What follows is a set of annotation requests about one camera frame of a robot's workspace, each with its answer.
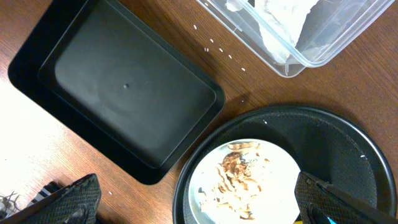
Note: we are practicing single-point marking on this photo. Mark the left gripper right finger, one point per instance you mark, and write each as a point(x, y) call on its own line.
point(318, 200)

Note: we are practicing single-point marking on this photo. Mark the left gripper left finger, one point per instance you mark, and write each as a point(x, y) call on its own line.
point(76, 203)

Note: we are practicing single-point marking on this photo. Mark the white napkin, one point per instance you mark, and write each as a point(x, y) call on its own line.
point(282, 20)

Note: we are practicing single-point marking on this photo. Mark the clear plastic waste bin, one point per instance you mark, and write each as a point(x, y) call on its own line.
point(329, 28)

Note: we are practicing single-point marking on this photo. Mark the blue cup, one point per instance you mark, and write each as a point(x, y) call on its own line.
point(331, 221)

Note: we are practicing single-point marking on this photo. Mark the round black serving tray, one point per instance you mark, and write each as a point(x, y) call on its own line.
point(322, 143)

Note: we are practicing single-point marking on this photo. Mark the grey plate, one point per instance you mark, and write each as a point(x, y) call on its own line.
point(278, 203)

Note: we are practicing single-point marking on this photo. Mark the food scraps on plate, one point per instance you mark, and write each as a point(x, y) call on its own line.
point(238, 185)

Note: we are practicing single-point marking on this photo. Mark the black rectangular tray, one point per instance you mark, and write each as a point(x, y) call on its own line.
point(116, 83)

